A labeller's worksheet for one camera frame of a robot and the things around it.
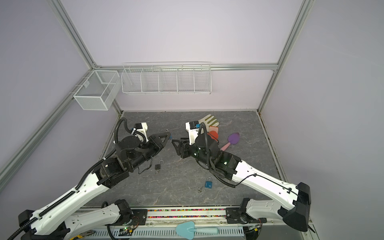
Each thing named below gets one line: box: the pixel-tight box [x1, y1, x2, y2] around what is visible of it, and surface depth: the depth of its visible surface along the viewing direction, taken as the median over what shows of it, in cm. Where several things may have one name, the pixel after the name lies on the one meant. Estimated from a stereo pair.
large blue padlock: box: [205, 177, 213, 189], surface depth 85 cm
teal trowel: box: [175, 221, 219, 240], surface depth 71 cm
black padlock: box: [155, 159, 164, 170], surface depth 93 cm
